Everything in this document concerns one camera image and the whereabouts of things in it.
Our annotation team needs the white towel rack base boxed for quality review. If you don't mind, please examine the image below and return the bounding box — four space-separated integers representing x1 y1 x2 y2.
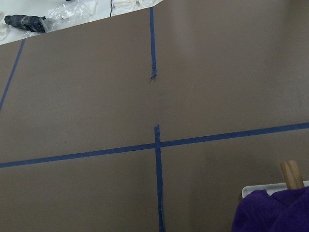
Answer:
241 181 309 203

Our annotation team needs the purple microfiber towel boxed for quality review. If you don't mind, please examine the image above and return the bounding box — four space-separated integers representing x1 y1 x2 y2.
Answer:
231 187 309 232

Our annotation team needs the white crumpled cloth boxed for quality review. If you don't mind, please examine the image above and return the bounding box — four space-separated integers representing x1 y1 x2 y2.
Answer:
0 12 12 41
112 0 162 16

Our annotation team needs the clear plastic bag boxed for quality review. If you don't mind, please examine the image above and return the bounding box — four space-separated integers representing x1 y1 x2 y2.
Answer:
42 0 98 33

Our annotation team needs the dark blue folded umbrella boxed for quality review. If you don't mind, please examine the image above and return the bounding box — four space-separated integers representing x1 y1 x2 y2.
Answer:
4 15 46 33

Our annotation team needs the wooden rack rod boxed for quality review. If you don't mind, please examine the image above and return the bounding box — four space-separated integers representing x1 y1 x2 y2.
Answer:
280 160 305 189

